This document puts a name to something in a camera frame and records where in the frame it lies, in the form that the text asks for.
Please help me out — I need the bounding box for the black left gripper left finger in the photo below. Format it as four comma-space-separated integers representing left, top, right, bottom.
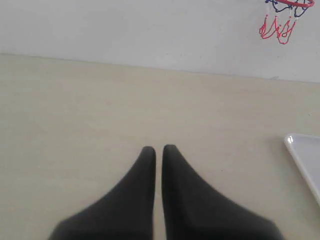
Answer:
49, 146, 156, 240

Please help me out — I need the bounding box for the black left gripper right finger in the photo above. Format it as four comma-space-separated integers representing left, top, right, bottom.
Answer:
161, 144, 282, 240

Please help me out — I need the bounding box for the red mini basketball hoop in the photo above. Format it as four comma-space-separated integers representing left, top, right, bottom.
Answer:
258, 0, 316, 45

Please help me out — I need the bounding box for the white plastic tray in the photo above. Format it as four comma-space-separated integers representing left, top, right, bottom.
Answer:
284, 133, 320, 203

